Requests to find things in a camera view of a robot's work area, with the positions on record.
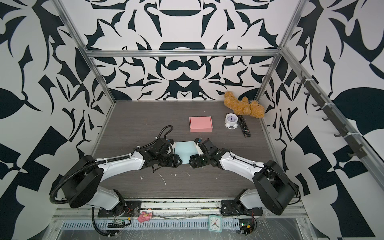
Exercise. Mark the black wall hook rack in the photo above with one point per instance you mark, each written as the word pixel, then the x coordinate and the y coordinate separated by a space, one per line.
pixel 334 115

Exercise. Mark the small circuit board right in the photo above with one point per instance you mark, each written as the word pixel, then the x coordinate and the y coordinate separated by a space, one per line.
pixel 247 226

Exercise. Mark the pink paper box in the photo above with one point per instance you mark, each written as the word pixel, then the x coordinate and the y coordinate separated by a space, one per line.
pixel 201 124

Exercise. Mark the black remote control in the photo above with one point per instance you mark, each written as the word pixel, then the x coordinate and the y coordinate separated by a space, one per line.
pixel 243 126

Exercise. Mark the teal square clock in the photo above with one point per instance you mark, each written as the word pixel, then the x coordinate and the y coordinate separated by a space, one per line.
pixel 215 224

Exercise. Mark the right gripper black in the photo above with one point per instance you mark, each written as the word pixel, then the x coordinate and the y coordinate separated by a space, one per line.
pixel 193 159

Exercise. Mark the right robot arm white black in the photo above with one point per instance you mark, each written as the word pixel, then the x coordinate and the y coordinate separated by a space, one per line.
pixel 273 189

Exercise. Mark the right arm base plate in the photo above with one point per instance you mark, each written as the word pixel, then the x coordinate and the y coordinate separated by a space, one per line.
pixel 236 208

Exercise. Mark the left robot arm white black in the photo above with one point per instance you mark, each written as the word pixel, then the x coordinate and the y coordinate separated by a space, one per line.
pixel 81 184

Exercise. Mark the light blue paper box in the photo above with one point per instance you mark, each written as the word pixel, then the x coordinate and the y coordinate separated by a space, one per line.
pixel 185 150

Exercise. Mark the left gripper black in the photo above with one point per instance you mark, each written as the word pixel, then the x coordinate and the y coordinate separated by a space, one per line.
pixel 174 162

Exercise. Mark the pink small toy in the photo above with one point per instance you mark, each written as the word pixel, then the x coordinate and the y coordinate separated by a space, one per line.
pixel 145 217

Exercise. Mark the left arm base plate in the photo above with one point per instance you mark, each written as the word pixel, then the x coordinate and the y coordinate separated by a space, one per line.
pixel 128 209

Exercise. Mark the small circuit board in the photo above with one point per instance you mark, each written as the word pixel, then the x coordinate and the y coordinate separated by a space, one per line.
pixel 247 226
pixel 117 223

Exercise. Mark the small circuit board left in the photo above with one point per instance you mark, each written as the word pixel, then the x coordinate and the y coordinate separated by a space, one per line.
pixel 117 223

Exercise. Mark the brown teddy bear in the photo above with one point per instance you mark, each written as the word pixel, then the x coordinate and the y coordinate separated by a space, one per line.
pixel 244 107

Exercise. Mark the white alarm clock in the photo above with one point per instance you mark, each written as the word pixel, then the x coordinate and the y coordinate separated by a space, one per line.
pixel 231 121

